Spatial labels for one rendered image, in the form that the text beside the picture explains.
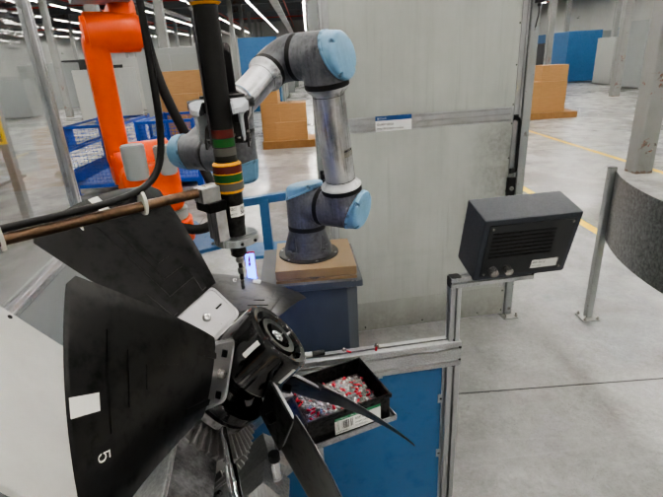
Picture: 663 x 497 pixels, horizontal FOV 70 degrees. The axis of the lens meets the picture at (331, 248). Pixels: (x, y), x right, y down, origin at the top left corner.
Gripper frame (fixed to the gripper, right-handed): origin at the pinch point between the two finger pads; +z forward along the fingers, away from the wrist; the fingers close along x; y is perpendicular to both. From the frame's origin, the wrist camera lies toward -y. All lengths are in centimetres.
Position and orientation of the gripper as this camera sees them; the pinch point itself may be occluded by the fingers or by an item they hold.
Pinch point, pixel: (215, 106)
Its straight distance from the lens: 69.8
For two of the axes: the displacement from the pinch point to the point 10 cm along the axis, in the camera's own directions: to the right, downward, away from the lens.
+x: -9.9, 1.0, -0.9
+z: 1.2, 3.6, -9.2
